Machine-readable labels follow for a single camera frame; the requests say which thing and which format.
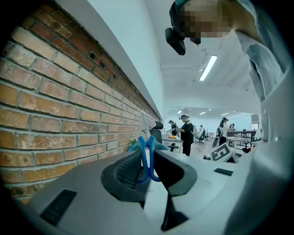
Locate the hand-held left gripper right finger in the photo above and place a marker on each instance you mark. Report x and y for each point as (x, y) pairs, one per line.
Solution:
(179, 174)

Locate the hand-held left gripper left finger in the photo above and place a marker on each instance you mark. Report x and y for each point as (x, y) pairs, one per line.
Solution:
(87, 183)

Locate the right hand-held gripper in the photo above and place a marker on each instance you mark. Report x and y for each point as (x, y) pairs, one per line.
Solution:
(220, 153)

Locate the black office chair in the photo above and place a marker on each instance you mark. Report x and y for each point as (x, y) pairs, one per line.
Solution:
(156, 132)

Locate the ceiling light tube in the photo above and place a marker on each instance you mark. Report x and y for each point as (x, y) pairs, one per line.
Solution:
(208, 67)

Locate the person's grey garment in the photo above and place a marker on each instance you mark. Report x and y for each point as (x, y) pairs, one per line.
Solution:
(264, 57)

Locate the black head-worn camera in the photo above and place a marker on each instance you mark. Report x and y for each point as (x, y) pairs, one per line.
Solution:
(175, 40)

